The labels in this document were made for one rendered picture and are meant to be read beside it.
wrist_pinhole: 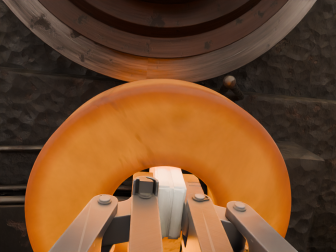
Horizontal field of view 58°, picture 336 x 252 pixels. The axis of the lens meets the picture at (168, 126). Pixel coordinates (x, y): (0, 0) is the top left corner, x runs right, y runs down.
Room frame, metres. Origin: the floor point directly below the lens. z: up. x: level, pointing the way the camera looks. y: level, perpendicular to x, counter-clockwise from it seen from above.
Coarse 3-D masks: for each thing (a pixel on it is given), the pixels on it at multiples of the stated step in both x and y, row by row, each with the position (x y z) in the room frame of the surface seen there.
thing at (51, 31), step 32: (32, 0) 0.38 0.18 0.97; (288, 0) 0.42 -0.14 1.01; (32, 32) 0.38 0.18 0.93; (64, 32) 0.39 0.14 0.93; (256, 32) 0.42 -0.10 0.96; (288, 32) 0.42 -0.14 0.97; (96, 64) 0.39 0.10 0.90; (128, 64) 0.40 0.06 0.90; (160, 64) 0.40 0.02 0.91; (192, 64) 0.41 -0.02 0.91; (224, 64) 0.41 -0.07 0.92
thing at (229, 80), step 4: (228, 76) 0.32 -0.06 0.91; (232, 76) 0.32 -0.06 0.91; (224, 80) 0.32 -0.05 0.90; (228, 80) 0.32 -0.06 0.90; (232, 80) 0.32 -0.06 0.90; (224, 84) 0.32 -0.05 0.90; (228, 84) 0.32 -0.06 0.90; (232, 84) 0.32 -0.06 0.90; (236, 84) 0.36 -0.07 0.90; (220, 88) 0.36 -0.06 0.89; (224, 88) 0.34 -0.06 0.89; (228, 88) 0.34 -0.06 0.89; (232, 88) 0.35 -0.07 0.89; (236, 88) 0.37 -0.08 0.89; (220, 92) 0.37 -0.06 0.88; (224, 92) 0.36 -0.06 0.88; (236, 92) 0.39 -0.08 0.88; (240, 92) 0.43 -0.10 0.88; (240, 96) 0.46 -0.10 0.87
